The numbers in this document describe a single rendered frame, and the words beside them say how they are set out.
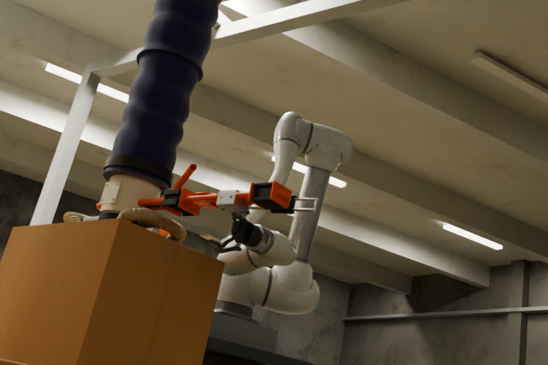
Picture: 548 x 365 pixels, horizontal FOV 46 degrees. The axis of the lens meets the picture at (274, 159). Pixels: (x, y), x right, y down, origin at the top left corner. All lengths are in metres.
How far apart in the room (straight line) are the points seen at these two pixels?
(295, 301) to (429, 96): 4.15
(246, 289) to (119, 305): 0.84
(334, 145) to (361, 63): 3.48
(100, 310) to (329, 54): 4.39
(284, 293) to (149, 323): 0.83
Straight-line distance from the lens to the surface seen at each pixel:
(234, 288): 2.47
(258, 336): 2.44
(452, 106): 6.57
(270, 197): 1.64
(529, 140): 7.27
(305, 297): 2.53
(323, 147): 2.53
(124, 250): 1.74
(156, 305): 1.81
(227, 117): 7.65
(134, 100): 2.19
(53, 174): 5.81
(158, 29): 2.28
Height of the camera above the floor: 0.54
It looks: 22 degrees up
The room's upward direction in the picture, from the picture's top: 12 degrees clockwise
